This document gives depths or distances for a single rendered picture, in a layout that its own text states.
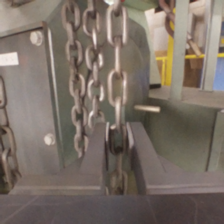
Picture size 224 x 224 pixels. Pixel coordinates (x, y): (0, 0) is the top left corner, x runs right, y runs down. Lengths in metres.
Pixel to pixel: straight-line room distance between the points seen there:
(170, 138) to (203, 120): 0.15
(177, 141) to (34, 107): 0.53
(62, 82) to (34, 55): 0.05
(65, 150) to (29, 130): 0.07
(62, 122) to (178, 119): 0.48
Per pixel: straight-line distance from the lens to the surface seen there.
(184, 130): 0.63
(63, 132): 0.24
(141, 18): 1.06
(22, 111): 0.29
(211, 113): 0.58
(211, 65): 0.93
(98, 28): 0.18
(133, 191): 0.88
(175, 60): 0.62
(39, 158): 0.30
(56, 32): 0.24
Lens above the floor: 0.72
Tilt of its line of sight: 15 degrees down
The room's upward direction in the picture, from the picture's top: 1 degrees counter-clockwise
